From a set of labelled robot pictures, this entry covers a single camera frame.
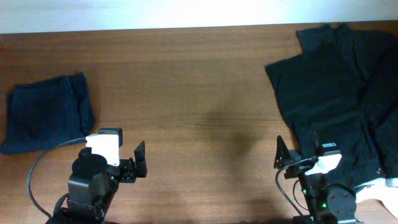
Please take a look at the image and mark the black garment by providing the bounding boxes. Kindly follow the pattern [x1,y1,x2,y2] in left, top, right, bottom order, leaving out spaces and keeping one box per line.
[265,24,397,187]

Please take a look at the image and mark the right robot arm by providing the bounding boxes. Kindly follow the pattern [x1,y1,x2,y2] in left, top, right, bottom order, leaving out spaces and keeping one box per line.
[274,134,360,224]

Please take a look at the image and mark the dark blue denim shorts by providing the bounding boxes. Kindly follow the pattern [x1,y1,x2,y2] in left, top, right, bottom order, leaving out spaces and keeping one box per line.
[1,72,95,155]

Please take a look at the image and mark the white cloth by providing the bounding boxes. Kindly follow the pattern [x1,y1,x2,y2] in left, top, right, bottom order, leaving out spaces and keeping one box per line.
[354,178,397,218]

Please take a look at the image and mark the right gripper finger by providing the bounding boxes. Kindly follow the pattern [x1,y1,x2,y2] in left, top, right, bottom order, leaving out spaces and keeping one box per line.
[274,136,292,169]
[313,131,323,156]

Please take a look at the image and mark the right black camera cable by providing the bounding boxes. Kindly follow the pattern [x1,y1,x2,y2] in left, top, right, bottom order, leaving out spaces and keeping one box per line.
[274,157,318,218]

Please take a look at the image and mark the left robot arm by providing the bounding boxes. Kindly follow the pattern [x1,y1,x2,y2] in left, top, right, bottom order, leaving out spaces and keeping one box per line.
[48,141,147,224]

